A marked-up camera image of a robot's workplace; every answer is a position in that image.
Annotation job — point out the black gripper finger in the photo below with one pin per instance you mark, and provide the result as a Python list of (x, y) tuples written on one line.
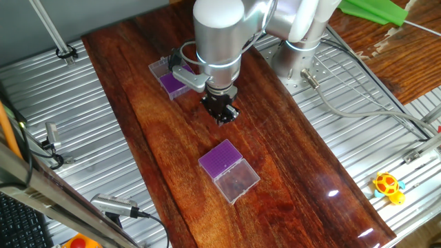
[(220, 117), (233, 113)]

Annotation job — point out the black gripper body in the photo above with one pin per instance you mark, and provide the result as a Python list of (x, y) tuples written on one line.
[(217, 103)]

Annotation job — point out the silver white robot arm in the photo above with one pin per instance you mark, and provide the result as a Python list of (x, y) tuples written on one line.
[(217, 41)]

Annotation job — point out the purple pipette tip box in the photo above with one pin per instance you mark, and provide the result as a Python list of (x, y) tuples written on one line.
[(220, 158), (170, 84)]

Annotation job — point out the dark wooden board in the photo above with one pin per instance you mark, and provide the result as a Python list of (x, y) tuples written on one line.
[(275, 155)]

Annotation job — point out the yellow orange turtle toy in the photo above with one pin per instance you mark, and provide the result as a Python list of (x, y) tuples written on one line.
[(387, 186)]

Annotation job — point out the green cloth flag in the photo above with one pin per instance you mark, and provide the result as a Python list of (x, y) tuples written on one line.
[(375, 10)]

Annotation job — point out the orange emergency stop button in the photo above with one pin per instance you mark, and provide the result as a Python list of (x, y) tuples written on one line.
[(79, 242)]

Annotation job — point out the orange tube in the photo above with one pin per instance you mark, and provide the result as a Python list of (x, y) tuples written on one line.
[(7, 132)]

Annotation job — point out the black keyboard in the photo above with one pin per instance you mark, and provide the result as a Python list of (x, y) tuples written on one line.
[(20, 227)]

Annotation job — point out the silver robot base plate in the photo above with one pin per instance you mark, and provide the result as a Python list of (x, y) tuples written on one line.
[(320, 69)]

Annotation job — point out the silver ribbed camera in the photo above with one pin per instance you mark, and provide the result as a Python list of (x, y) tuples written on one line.
[(113, 205)]

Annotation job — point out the black camera stand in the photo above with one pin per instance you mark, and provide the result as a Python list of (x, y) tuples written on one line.
[(113, 219)]

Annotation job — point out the small grey camera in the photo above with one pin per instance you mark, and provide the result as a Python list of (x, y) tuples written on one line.
[(52, 134)]

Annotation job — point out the aluminium strut with bracket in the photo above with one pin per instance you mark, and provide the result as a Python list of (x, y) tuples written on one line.
[(411, 156)]

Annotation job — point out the large aluminium frame beam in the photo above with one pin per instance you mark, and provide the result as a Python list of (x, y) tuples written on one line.
[(51, 203)]

